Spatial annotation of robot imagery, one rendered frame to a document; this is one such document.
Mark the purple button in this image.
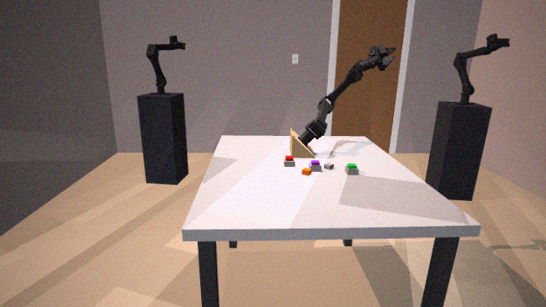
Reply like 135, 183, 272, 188
309, 160, 321, 172

